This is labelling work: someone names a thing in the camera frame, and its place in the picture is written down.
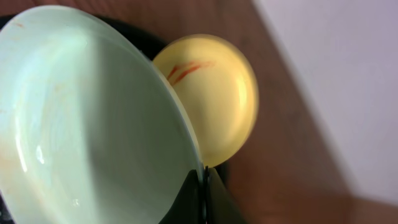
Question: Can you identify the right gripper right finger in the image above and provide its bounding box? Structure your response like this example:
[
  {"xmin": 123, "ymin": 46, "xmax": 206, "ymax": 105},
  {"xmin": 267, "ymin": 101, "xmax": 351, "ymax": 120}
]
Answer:
[{"xmin": 205, "ymin": 167, "xmax": 247, "ymax": 224}]

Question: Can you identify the pale green plate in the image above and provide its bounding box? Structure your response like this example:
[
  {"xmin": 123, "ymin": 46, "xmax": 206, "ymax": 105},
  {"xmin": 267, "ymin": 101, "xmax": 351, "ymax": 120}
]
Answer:
[{"xmin": 0, "ymin": 4, "xmax": 205, "ymax": 224}]

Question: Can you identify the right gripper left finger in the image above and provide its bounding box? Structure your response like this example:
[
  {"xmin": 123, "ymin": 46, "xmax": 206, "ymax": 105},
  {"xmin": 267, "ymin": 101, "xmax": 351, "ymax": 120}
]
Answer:
[{"xmin": 159, "ymin": 170, "xmax": 205, "ymax": 224}]

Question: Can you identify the yellow dirty plate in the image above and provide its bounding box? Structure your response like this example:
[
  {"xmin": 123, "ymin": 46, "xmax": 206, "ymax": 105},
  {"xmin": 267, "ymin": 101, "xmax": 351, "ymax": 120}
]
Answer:
[{"xmin": 153, "ymin": 34, "xmax": 259, "ymax": 167}]

